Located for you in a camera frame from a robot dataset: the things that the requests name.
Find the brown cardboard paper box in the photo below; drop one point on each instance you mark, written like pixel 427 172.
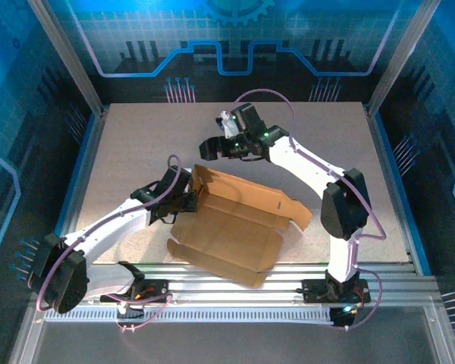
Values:
pixel 227 235

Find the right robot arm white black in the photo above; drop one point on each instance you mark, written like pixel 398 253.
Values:
pixel 311 167

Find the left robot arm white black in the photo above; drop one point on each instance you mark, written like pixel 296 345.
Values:
pixel 110 223

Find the black controller box green light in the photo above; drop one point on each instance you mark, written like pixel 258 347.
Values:
pixel 343 316

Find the small white connector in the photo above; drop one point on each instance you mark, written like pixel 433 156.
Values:
pixel 122 309

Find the blue table edge strip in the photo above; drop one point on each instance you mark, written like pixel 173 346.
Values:
pixel 389 151

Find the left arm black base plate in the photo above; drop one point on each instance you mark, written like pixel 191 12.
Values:
pixel 159 291

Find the aluminium side rail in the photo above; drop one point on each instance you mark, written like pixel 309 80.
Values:
pixel 88 159
pixel 383 151

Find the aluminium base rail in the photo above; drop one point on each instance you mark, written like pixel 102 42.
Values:
pixel 288 284

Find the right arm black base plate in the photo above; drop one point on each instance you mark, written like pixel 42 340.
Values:
pixel 314 291

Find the aluminium frame post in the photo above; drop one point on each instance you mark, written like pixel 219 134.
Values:
pixel 66 60
pixel 402 57

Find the aluminium frame bar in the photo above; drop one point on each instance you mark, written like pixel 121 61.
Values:
pixel 24 337
pixel 445 337

